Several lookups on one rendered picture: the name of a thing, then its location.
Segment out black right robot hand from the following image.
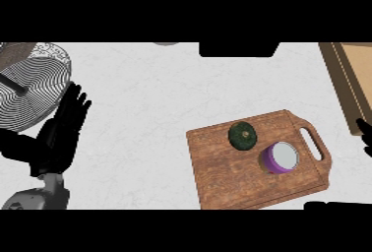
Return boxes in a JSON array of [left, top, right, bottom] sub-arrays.
[[354, 117, 372, 158]]

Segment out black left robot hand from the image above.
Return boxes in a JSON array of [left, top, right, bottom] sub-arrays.
[[0, 81, 93, 178]]

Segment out cardboard box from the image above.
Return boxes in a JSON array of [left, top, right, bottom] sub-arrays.
[[317, 41, 372, 137]]

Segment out purple can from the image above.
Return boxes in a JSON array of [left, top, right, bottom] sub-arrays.
[[260, 141, 301, 175]]

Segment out brown wooden cutting board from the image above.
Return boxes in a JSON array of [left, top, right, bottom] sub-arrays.
[[185, 109, 332, 211]]

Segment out dark green round vegetable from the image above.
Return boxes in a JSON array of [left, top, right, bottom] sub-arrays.
[[227, 121, 258, 152]]

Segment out black appliance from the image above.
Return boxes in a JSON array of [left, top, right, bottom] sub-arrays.
[[198, 41, 281, 59]]

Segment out wire basket with tiers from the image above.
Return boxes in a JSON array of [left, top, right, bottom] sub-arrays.
[[0, 41, 74, 133]]

